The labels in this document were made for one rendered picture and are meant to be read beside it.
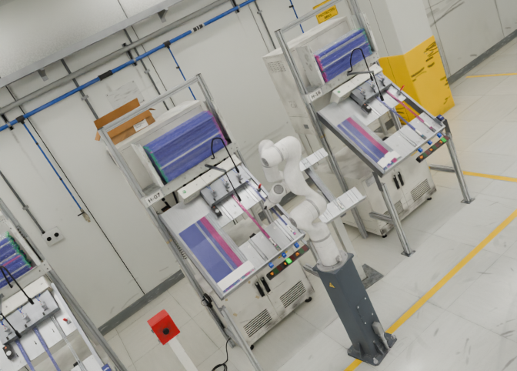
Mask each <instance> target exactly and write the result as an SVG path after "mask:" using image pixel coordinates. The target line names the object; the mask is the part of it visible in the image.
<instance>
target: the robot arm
mask: <svg viewBox="0 0 517 371"><path fill-rule="evenodd" d="M258 152H259V156H260V159H261V163H262V168H263V171H264V174H265V178H266V180H267V181H268V182H276V181H278V180H282V182H281V183H276V184H274V185H273V186H272V188H271V191H270V193H269V195H268V199H267V200H266V201H265V203H264V206H265V208H264V210H266V209H269V210H270V209H271V207H272V208H273V207H274V205H276V204H278V203H280V202H281V199H282V197H283V196H285V195H286V194H288V193H289V192H292V193H294V194H296V195H298V196H305V201H304V202H302V203H301V204H299V205H298V206H296V207H295V208H294V209H293V210H292V211H291V212H290V214H289V221H290V223H291V224H292V225H293V226H294V227H295V228H298V229H301V230H303V231H305V232H307V233H308V235H309V237H310V239H311V241H312V244H313V246H314V247H315V250H316V252H317V253H318V255H319V260H318V262H317V267H318V269H319V270H320V271H322V272H331V271H334V270H337V269H339V268H341V267H342V266H343V265H344V264H345V263H346V261H347V259H348V255H347V253H346V252H345V251H343V250H340V249H338V247H337V245H336V244H335V240H334V239H333V237H332V234H331V232H330V230H329V228H328V226H327V225H326V224H325V223H324V222H316V223H312V222H313V221H314V220H315V219H317V218H318V217H319V216H320V215H321V214H323V213H324V212H325V210H326V209H327V203H326V201H325V199H324V198H323V197H322V196H321V195H319V194H318V193H317V192H315V191H314V190H312V189H311V188H310V187H309V186H308V184H307V183H306V181H305V179H304V177H303V175H302V172H301V170H300V166H299V163H300V158H301V154H302V147H301V144H300V142H299V140H298V139H297V138H295V137H293V136H287V137H285V138H283V139H282V140H280V141H279V142H277V143H275V144H274V143H273V142H272V141H270V140H267V139H266V140H263V141H261V142H260V143H259V146H258ZM284 160H286V164H285V169H284V172H283V171H279V167H278V164H280V163H281V162H283V161H284Z"/></svg>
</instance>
